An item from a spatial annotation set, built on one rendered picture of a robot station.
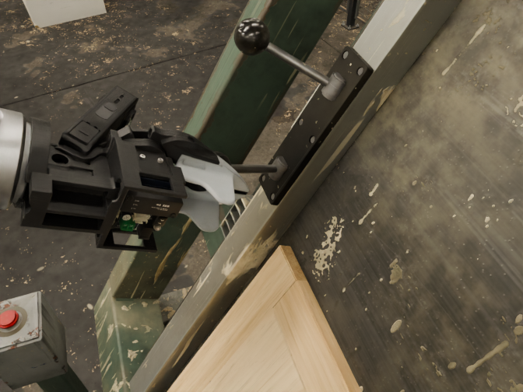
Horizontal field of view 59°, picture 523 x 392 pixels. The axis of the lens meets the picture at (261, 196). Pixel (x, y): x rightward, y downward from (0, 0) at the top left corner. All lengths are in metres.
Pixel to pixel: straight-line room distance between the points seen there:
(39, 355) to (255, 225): 0.63
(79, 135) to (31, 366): 0.79
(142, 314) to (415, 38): 0.80
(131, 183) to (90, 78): 3.16
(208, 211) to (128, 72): 3.07
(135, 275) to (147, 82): 2.47
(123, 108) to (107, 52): 3.34
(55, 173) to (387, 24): 0.34
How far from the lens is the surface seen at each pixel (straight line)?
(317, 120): 0.53
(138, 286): 1.04
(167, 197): 0.38
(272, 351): 0.61
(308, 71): 0.51
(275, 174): 0.55
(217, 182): 0.43
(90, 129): 0.41
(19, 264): 2.44
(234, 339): 0.67
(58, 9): 4.30
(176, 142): 0.41
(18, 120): 0.38
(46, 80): 3.61
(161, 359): 0.84
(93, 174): 0.39
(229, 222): 0.69
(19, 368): 1.13
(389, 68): 0.51
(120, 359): 1.00
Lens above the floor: 1.78
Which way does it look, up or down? 47 degrees down
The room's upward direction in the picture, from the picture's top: straight up
